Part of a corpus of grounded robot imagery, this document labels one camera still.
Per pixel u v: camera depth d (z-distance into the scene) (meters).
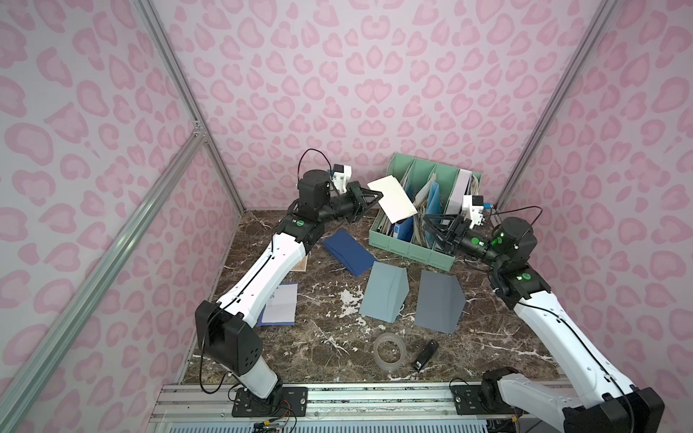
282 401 0.72
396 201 0.72
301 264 1.02
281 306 0.93
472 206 0.63
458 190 0.90
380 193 0.69
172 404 0.75
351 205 0.63
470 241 0.59
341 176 0.67
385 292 0.95
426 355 0.78
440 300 0.93
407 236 0.99
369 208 0.65
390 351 0.82
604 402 0.38
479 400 0.72
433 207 0.89
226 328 0.41
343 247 1.08
